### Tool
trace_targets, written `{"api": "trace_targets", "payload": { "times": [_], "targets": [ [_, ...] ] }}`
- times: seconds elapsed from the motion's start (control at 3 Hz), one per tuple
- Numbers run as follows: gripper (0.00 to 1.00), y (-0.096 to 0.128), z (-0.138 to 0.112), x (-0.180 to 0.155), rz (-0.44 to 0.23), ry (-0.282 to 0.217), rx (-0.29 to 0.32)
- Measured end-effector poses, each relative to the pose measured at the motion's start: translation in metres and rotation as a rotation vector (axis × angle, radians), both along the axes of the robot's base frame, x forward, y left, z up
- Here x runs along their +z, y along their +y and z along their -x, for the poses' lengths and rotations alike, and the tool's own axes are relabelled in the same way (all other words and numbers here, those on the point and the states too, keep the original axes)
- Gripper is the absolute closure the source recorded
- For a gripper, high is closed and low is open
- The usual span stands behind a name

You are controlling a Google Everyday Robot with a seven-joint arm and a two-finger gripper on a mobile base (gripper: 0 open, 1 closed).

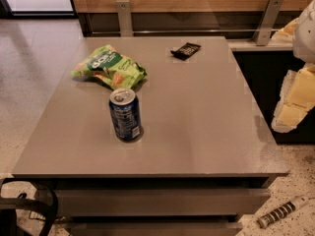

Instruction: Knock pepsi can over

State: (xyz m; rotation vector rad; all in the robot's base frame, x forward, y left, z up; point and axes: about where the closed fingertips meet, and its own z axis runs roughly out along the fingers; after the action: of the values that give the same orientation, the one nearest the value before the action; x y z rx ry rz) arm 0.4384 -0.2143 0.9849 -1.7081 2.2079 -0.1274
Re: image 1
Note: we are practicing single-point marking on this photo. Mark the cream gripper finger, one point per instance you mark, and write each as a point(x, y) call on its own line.
point(285, 34)
point(297, 98)

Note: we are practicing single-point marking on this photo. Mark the blue pepsi can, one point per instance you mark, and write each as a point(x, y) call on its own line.
point(125, 114)

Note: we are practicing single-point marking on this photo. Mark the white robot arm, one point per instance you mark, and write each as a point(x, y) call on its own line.
point(303, 43)

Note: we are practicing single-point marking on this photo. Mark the black snack wrapper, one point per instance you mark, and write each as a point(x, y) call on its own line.
point(186, 51)

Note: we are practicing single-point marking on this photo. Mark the grey drawer cabinet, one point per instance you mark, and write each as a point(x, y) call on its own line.
point(204, 158)

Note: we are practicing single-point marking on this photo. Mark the green chip bag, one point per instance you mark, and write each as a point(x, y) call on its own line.
point(114, 69)

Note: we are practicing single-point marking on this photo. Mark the right metal bracket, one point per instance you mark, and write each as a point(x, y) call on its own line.
point(262, 34)

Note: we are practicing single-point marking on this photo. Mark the metal bracket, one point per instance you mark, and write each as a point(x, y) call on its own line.
point(124, 18)
point(262, 34)

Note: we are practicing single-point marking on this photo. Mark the left metal bracket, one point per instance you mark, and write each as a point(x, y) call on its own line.
point(124, 18)

